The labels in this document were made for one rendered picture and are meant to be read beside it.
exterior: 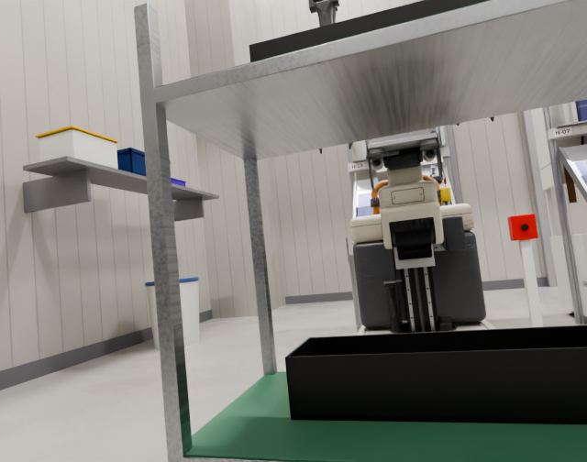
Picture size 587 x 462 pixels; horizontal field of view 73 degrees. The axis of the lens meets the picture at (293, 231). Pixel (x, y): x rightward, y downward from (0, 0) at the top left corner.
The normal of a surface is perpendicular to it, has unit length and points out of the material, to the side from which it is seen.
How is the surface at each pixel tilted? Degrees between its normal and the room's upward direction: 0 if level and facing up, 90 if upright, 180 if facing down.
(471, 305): 90
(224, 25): 90
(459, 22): 90
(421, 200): 98
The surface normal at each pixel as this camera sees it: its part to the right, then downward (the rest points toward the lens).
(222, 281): -0.30, -0.04
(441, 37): 0.11, 0.99
